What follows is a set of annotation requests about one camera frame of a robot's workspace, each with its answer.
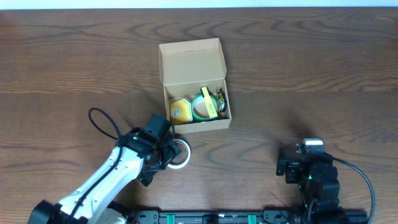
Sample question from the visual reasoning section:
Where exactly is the green tape roll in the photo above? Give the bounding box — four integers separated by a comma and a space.
191, 95, 219, 122

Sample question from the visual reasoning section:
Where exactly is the yellow sticky note pad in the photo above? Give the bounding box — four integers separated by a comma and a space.
170, 98, 193, 126

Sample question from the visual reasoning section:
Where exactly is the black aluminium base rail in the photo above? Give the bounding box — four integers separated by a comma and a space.
108, 202, 369, 224

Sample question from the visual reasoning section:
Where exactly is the cardboard box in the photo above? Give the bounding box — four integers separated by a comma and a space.
159, 38, 232, 134

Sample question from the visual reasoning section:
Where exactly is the yellow highlighter marker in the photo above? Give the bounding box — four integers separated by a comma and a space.
201, 86, 218, 119

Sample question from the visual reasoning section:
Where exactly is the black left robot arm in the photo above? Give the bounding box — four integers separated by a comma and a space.
28, 114, 181, 223

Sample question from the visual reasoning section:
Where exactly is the white tape roll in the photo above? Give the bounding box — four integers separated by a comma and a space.
167, 139, 192, 169

